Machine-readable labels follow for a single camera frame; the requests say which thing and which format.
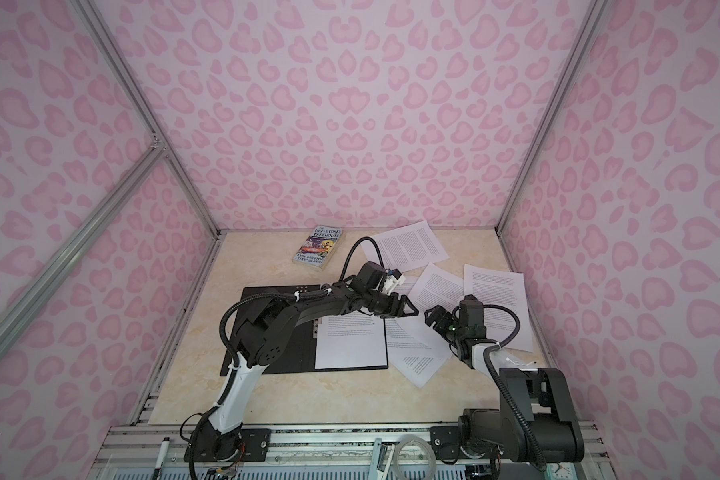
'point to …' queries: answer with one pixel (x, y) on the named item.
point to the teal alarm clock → (561, 471)
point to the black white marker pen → (161, 458)
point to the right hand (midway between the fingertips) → (434, 317)
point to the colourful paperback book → (318, 246)
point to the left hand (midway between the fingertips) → (415, 310)
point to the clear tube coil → (409, 438)
